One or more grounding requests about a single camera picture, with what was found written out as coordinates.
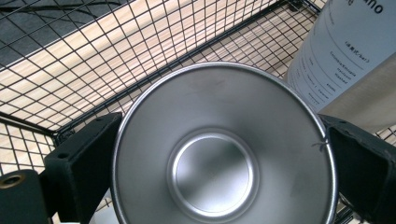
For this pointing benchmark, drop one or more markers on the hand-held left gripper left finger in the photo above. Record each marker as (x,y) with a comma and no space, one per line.
(81,168)

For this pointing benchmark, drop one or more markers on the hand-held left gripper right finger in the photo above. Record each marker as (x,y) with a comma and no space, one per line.
(364,174)

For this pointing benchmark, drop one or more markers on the steel tumbler with lid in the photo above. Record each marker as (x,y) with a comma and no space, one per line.
(345,53)

